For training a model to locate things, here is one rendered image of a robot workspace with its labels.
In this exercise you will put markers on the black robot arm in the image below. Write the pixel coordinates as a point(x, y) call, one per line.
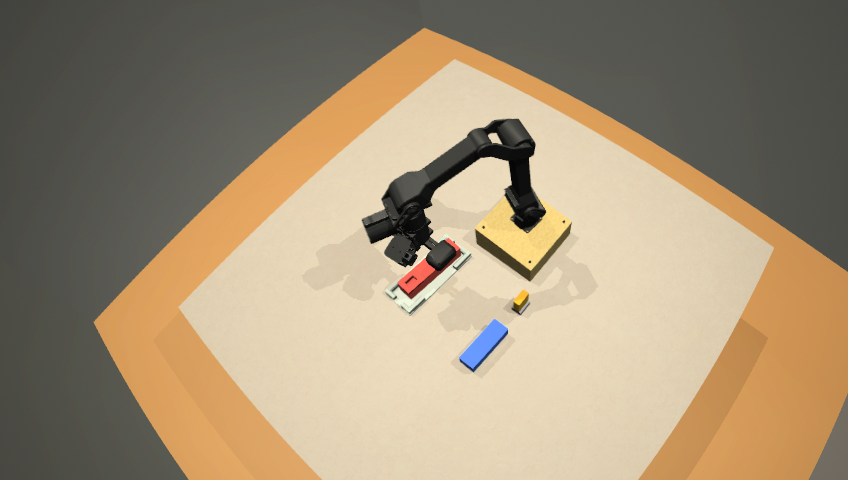
point(408, 195)

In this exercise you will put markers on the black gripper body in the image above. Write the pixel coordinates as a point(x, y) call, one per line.
point(440, 254)

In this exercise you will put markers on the white flat tray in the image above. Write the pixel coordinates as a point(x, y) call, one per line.
point(410, 306)

